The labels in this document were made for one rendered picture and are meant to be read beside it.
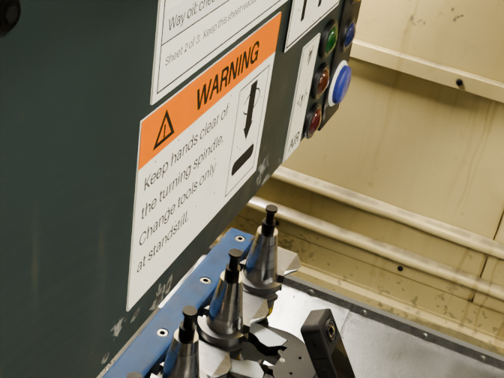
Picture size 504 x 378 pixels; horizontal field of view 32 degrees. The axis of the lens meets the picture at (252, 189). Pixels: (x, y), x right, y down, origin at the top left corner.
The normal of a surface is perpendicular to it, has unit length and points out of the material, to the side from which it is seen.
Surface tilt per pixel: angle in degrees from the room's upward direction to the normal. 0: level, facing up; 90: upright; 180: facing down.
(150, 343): 0
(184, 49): 90
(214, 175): 90
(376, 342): 24
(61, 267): 90
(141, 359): 0
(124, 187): 90
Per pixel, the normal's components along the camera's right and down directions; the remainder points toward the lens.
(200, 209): 0.91, 0.33
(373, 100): -0.40, 0.46
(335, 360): 0.87, -0.17
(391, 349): -0.04, -0.57
